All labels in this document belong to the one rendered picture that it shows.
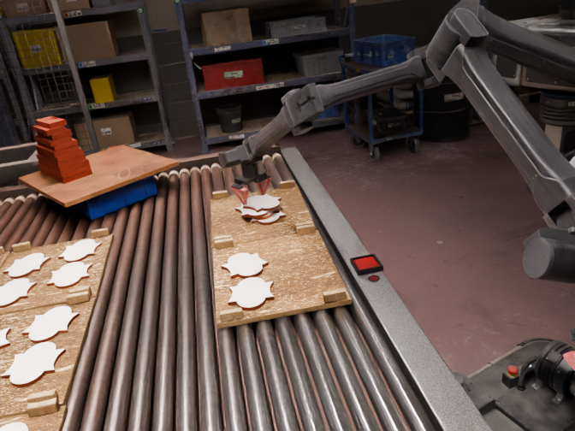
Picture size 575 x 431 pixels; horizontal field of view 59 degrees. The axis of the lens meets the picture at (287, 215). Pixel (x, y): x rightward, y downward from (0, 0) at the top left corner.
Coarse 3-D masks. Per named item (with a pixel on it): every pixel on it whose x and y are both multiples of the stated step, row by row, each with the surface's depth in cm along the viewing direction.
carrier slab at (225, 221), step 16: (256, 192) 203; (272, 192) 201; (288, 192) 199; (224, 208) 193; (288, 208) 186; (304, 208) 185; (224, 224) 180; (240, 224) 179; (256, 224) 177; (272, 224) 176; (288, 224) 175; (240, 240) 168; (256, 240) 167
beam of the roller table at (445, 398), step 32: (288, 160) 240; (320, 192) 201; (320, 224) 182; (352, 256) 155; (384, 288) 138; (384, 320) 126; (416, 352) 114; (416, 384) 106; (448, 384) 105; (448, 416) 98; (480, 416) 97
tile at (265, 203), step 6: (252, 198) 186; (258, 198) 185; (264, 198) 185; (270, 198) 184; (276, 198) 183; (246, 204) 182; (252, 204) 181; (258, 204) 180; (264, 204) 180; (270, 204) 179; (276, 204) 179; (258, 210) 177; (264, 210) 178
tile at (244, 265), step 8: (232, 256) 157; (240, 256) 156; (248, 256) 155; (256, 256) 155; (224, 264) 152; (232, 264) 152; (240, 264) 151; (248, 264) 151; (256, 264) 150; (264, 264) 151; (232, 272) 148; (240, 272) 147; (248, 272) 147; (256, 272) 146
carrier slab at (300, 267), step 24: (264, 240) 166; (288, 240) 164; (312, 240) 162; (216, 264) 155; (288, 264) 151; (312, 264) 149; (216, 288) 143; (288, 288) 139; (312, 288) 138; (336, 288) 137; (216, 312) 133; (264, 312) 131; (288, 312) 130
